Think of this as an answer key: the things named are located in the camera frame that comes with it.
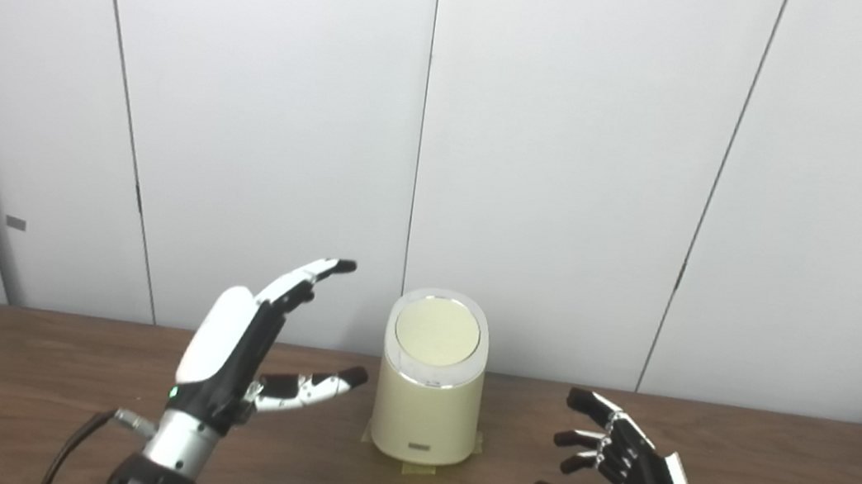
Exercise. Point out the cream-colored lidded bin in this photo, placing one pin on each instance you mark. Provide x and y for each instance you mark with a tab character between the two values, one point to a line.
426	416

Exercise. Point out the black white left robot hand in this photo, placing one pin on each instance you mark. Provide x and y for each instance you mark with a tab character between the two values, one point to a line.
224	356

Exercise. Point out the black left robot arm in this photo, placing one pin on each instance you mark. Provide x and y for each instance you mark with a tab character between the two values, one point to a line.
174	450

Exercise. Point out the small gray wall label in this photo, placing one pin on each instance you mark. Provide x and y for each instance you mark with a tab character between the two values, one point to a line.
15	223

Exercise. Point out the yellow tape piece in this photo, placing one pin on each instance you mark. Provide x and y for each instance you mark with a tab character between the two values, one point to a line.
367	433
478	442
419	469

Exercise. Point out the round cream bin lid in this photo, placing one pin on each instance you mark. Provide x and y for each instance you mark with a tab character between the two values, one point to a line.
438	330

